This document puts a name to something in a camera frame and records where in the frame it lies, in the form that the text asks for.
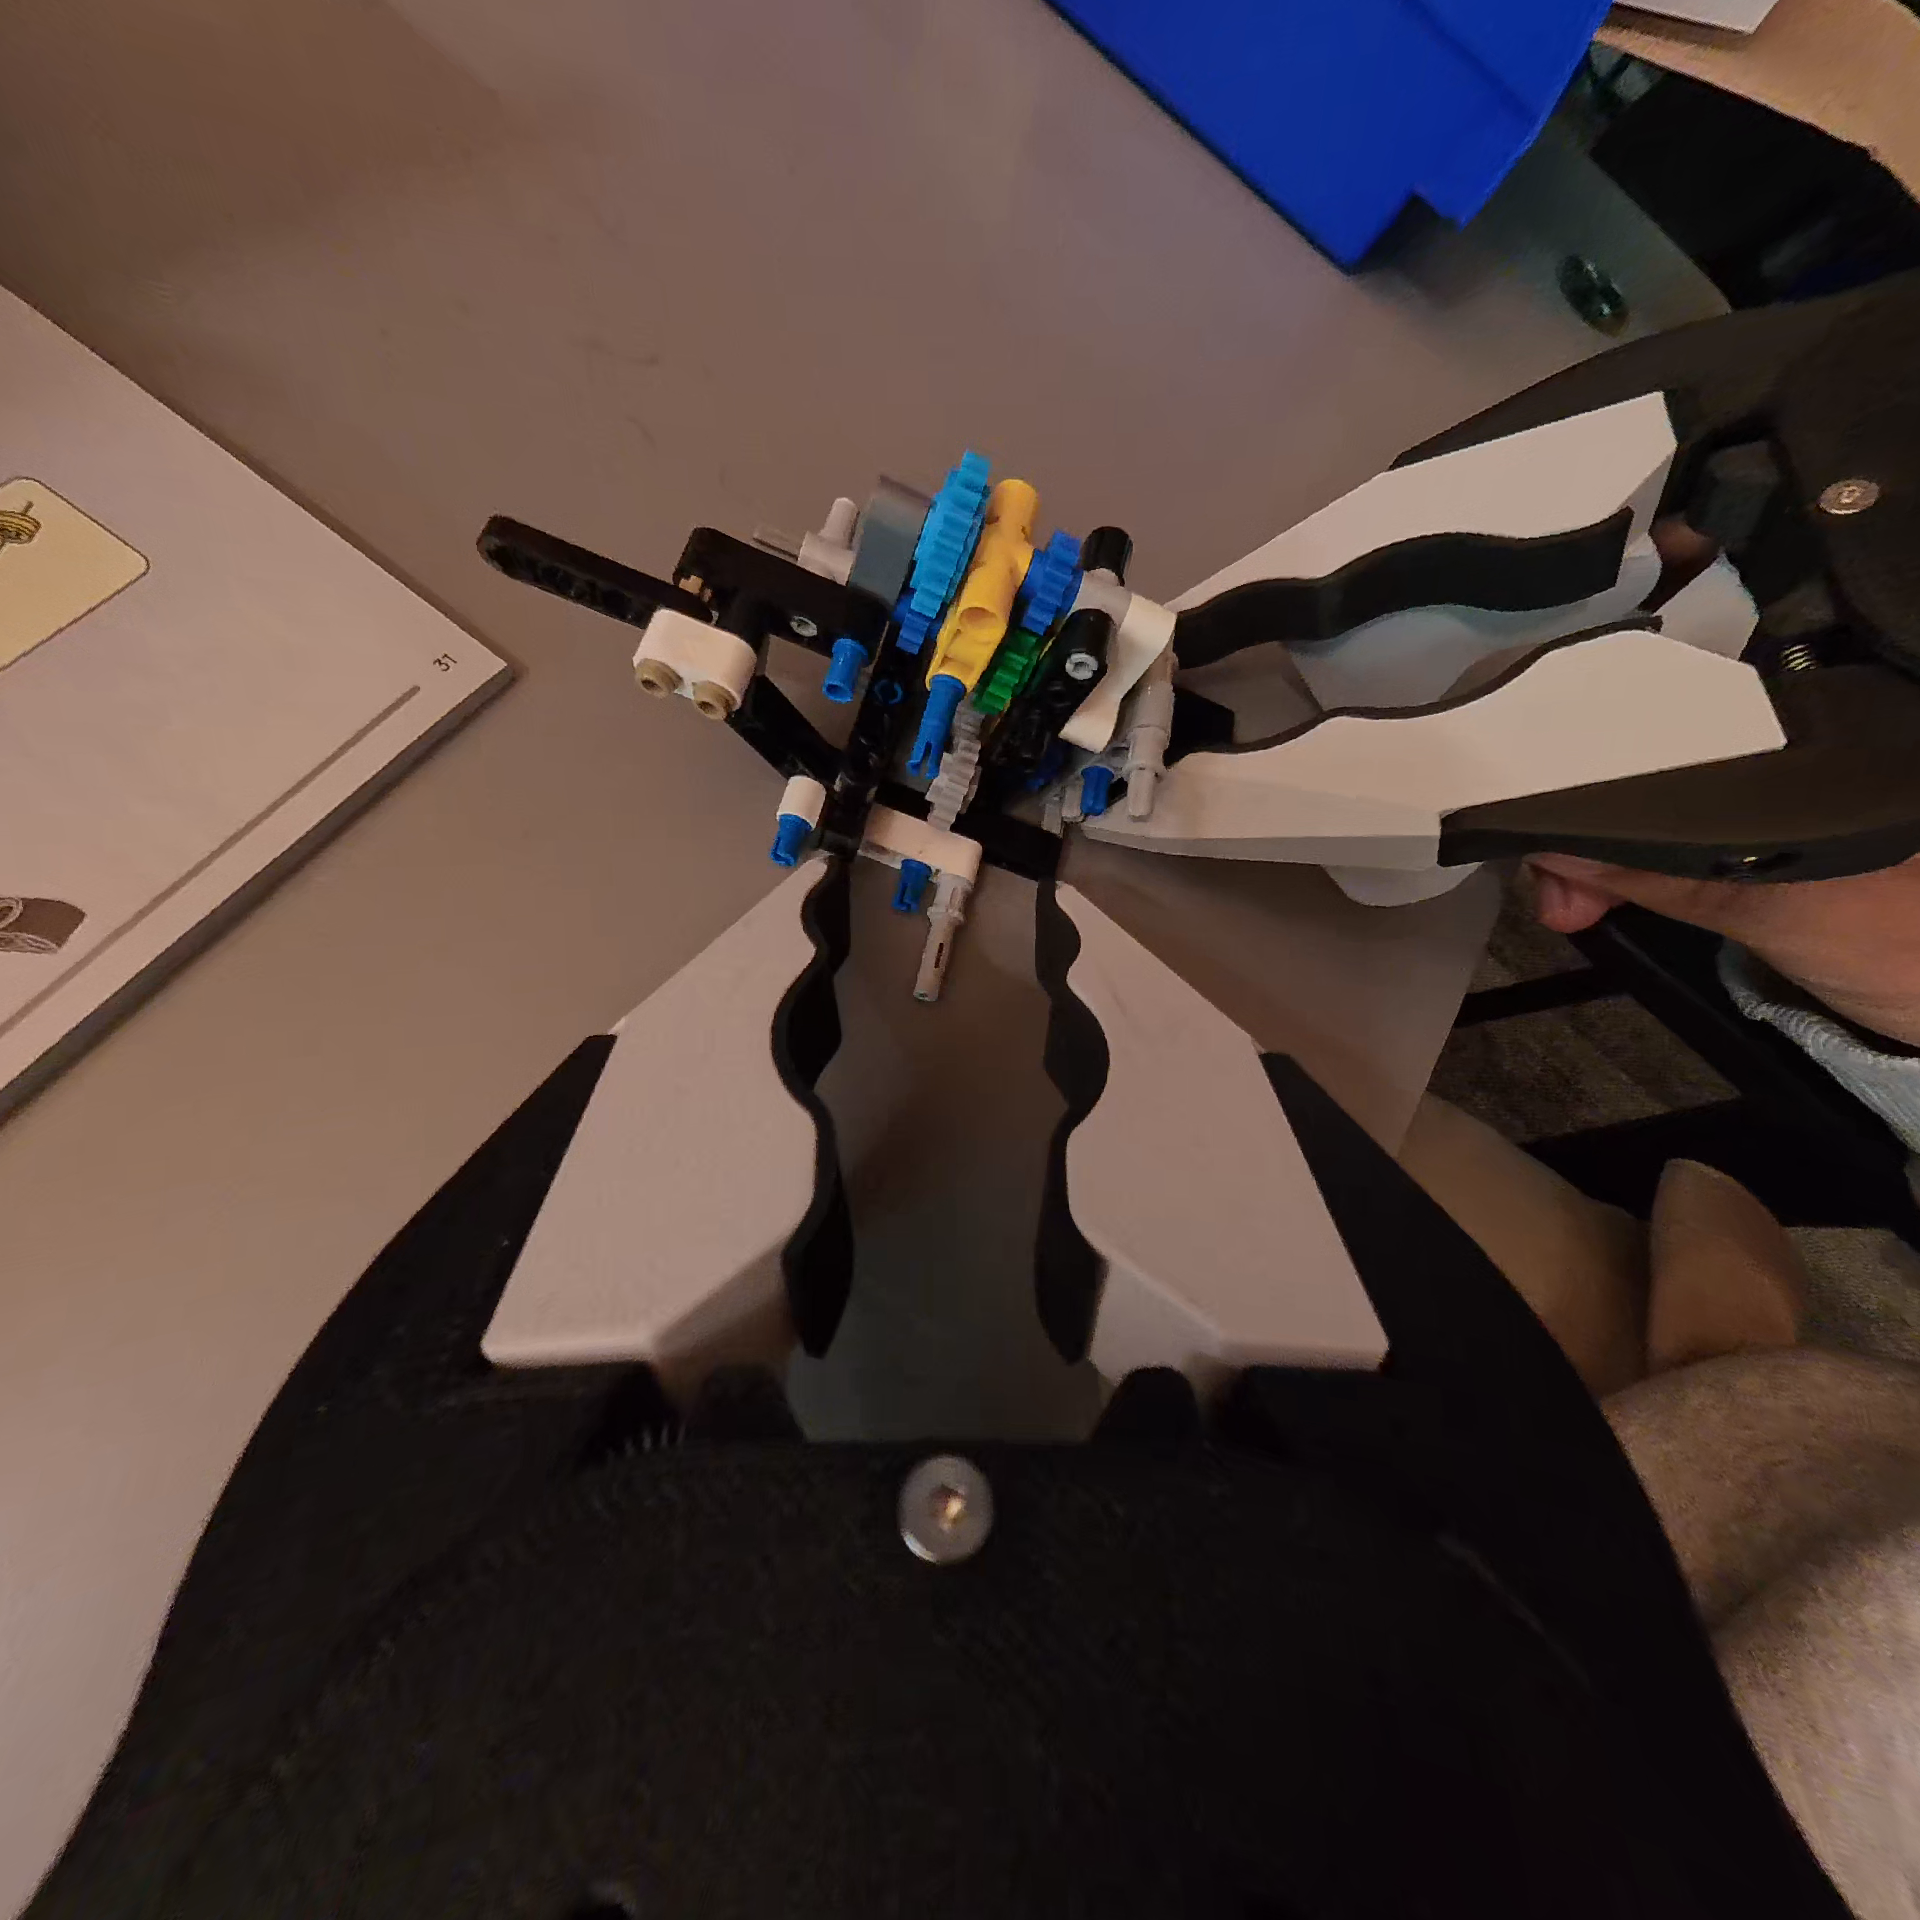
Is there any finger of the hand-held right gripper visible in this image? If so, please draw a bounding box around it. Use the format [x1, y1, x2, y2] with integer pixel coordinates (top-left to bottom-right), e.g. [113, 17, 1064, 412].
[1162, 390, 1680, 677]
[1080, 622, 1787, 912]

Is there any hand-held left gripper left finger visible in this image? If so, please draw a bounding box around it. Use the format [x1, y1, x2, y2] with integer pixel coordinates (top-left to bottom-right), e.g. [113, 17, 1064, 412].
[480, 862, 859, 1371]

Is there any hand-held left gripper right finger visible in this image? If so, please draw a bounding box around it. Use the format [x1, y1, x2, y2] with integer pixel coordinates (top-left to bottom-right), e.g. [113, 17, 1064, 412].
[1032, 875, 1393, 1373]

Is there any multicolour lego gear assembly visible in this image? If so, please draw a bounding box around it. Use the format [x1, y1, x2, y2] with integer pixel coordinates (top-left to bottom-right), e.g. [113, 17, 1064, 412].
[477, 448, 1251, 1006]

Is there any person's right forearm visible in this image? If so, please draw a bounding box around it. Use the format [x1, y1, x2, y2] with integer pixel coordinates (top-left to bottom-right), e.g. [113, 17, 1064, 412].
[1716, 944, 1920, 1154]

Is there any lego instruction booklet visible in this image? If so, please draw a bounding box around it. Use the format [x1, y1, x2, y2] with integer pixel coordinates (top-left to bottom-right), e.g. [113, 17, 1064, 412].
[0, 286, 520, 1121]

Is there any person's right hand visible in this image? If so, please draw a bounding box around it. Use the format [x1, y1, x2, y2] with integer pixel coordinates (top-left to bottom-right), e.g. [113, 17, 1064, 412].
[1522, 856, 1920, 1052]

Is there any black chair base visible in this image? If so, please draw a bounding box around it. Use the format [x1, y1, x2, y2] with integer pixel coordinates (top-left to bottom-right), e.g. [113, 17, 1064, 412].
[1446, 897, 1920, 1209]

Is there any person's bare leg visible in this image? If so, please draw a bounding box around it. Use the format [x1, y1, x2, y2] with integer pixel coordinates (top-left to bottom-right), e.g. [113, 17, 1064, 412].
[1398, 1092, 1810, 1402]

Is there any blue plastic bin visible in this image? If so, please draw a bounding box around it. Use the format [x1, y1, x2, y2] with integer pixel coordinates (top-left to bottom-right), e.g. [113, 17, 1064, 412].
[1042, 0, 1616, 276]

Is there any brown cardboard box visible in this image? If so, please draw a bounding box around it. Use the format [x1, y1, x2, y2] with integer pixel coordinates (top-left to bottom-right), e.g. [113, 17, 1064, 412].
[1596, 0, 1920, 164]

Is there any person's grey clothing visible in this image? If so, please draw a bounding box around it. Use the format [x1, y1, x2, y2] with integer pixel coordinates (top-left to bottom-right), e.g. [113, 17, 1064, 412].
[1602, 1222, 1920, 1920]

